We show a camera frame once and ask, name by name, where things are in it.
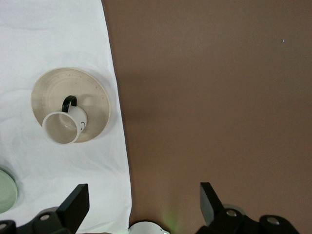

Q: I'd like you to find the beige speckled plate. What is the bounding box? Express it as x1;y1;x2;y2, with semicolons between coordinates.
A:
30;67;112;144

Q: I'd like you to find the white mug with black handle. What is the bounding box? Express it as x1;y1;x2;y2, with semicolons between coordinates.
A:
42;96;88;145

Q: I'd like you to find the green plate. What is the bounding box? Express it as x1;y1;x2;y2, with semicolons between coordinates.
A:
0;166;19;213

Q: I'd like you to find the white cloth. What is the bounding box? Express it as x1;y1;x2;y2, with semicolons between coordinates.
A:
0;0;134;234

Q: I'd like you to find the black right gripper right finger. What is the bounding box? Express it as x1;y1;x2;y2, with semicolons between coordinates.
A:
196;181;301;234

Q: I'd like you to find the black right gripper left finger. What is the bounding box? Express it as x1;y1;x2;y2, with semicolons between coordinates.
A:
0;183;90;234

